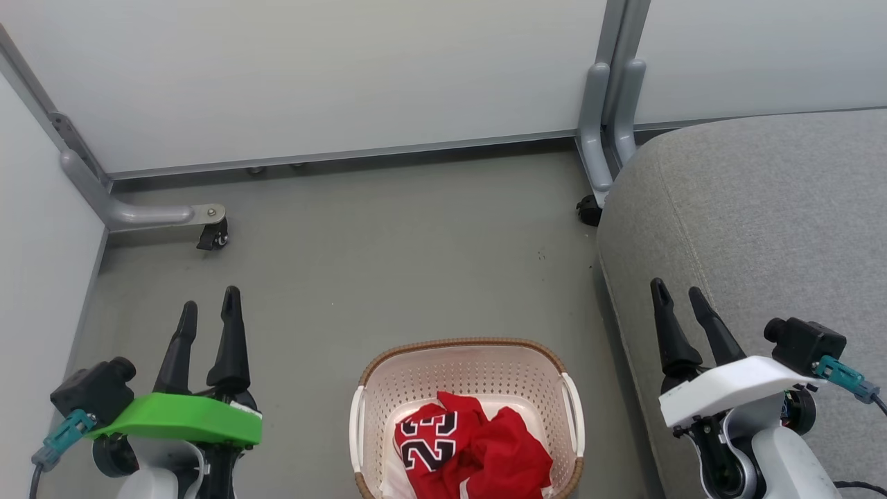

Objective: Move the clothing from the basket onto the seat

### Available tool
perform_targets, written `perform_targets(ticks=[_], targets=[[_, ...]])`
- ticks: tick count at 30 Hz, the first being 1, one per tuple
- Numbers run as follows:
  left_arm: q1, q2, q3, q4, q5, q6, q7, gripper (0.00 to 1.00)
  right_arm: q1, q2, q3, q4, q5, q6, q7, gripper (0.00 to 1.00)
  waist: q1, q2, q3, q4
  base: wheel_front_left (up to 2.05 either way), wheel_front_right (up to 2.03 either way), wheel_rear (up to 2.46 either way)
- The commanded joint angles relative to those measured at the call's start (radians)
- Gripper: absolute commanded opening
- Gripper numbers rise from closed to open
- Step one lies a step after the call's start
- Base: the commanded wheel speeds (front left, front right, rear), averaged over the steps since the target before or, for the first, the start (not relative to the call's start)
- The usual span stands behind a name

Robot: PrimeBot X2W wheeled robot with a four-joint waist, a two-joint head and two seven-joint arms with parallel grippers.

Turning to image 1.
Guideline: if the grey partition post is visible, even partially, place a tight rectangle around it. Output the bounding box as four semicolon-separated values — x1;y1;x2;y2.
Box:
0;24;112;191
599;0;652;125

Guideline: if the grey partition bottom rail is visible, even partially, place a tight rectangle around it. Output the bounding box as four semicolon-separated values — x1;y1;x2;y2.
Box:
634;104;887;132
107;128;579;182

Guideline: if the black caster wheel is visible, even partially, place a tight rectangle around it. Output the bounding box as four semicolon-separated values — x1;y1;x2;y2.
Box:
576;194;604;227
196;216;229;252

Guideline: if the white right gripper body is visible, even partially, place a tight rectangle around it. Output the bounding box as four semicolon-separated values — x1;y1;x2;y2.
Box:
658;356;808;499

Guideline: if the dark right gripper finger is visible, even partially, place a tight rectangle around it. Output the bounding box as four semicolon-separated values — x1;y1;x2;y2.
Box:
650;278;704;396
688;286;748;369

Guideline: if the teal right cable connector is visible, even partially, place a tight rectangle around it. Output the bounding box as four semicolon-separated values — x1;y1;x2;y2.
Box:
814;355;881;404

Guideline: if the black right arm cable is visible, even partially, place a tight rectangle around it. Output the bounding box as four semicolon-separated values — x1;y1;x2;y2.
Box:
832;392;887;498

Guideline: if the grey fabric sofa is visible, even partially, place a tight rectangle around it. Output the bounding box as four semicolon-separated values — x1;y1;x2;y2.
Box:
596;107;887;499

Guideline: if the red jersey with number print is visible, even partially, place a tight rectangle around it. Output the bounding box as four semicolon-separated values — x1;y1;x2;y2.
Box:
394;392;554;499

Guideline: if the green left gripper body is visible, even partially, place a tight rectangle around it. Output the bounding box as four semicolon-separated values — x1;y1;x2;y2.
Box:
87;392;263;499

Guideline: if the teal left cable connector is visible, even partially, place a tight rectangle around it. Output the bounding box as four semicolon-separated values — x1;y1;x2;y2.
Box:
31;409;96;472

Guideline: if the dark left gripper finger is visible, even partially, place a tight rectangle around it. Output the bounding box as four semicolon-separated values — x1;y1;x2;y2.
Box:
152;300;200;396
206;286;258;410

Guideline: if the white cloth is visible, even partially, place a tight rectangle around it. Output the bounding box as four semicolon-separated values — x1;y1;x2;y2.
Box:
380;444;416;499

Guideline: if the teal cable connector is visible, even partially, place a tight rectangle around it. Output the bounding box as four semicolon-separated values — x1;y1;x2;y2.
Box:
31;409;96;472
814;355;881;404

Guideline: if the white perforated laundry basket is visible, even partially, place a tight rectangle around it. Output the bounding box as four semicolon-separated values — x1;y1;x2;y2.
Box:
349;338;586;499

